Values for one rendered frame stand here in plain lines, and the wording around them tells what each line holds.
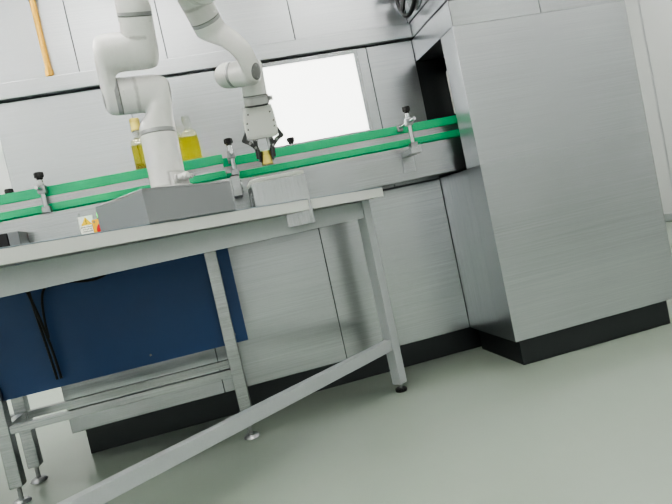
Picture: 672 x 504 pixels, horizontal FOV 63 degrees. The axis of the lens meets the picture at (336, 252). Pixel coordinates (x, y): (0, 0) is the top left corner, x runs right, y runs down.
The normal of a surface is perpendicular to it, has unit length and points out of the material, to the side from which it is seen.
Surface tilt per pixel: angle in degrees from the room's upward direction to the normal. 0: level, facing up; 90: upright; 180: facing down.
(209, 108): 90
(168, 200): 90
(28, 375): 90
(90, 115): 90
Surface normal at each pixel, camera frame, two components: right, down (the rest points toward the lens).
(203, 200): 0.72, -0.12
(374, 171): 0.20, 0.01
